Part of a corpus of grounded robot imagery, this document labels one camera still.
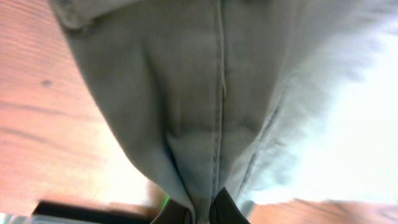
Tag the beige khaki shorts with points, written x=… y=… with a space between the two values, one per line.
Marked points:
x=271 y=99

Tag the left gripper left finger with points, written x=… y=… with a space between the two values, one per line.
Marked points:
x=173 y=213

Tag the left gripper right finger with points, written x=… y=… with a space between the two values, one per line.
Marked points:
x=223 y=210

